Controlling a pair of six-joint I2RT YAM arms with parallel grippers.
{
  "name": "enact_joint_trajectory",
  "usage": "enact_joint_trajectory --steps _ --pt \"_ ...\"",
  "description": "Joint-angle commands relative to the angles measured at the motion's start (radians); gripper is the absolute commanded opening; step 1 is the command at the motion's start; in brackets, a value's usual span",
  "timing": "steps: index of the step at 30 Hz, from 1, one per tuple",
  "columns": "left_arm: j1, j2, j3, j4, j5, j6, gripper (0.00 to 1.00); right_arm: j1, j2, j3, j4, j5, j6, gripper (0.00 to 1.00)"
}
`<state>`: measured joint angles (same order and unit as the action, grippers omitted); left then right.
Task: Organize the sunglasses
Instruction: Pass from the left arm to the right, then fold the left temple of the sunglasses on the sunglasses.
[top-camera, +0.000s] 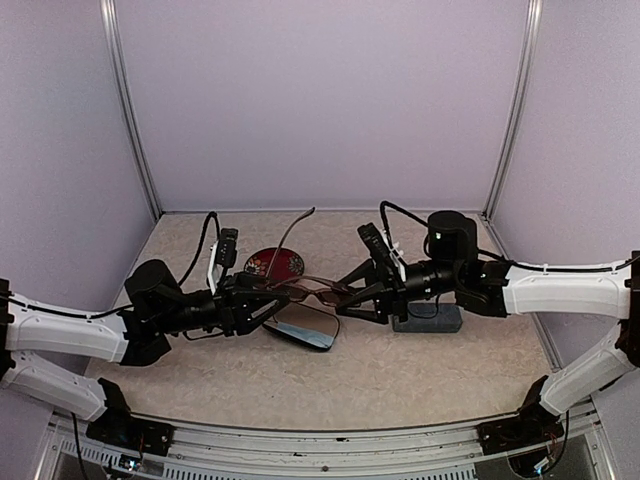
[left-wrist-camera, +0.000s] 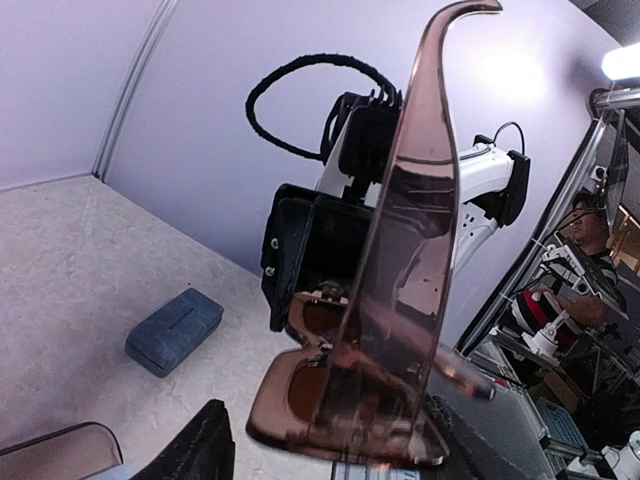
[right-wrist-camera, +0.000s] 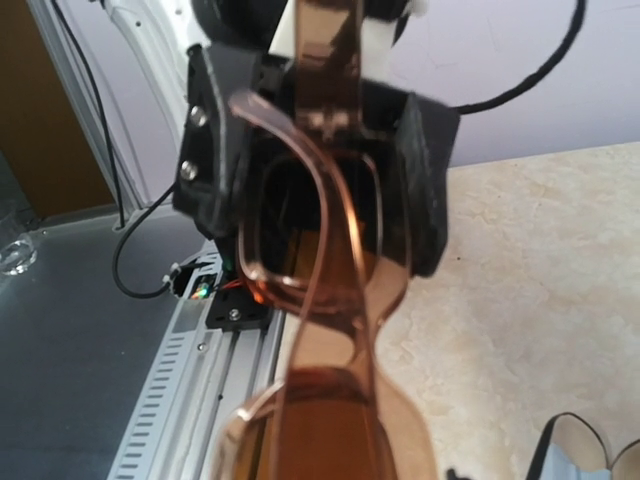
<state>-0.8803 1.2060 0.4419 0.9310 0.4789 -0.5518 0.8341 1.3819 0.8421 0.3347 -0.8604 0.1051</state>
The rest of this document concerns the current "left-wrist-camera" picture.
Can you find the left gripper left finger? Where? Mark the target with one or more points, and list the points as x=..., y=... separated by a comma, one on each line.
x=203, y=449

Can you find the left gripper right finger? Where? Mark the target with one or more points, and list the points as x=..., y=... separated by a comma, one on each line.
x=470, y=455

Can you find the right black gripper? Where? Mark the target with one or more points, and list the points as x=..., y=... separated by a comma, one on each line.
x=310, y=238

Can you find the grey green glasses case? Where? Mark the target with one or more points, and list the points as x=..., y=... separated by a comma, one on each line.
x=162, y=341

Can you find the brown frame sunglasses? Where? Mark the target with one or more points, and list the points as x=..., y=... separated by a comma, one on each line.
x=359, y=398

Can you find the black hard glasses case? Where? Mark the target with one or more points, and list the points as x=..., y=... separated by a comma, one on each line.
x=80, y=451

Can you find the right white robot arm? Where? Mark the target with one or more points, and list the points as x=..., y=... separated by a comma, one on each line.
x=493, y=191

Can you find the background lab equipment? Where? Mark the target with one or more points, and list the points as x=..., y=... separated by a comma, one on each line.
x=600, y=166

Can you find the person in striped shirt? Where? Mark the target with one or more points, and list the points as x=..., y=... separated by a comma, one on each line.
x=576, y=286

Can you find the bright ceiling lamp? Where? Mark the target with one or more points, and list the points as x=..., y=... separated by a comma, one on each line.
x=622, y=63

